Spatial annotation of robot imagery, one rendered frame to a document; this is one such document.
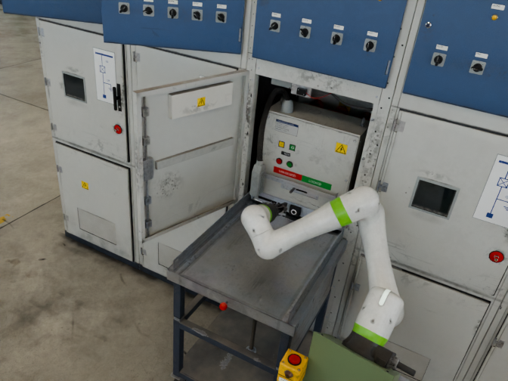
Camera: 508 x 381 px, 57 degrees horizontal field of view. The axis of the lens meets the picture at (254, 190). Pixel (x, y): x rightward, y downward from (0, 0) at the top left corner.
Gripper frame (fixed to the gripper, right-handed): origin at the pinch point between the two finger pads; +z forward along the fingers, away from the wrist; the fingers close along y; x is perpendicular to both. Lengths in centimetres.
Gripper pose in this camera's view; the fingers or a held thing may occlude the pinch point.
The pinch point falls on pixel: (283, 205)
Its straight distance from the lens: 227.5
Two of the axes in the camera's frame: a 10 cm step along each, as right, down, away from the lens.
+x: 2.4, -9.4, -2.2
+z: 4.0, -1.1, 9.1
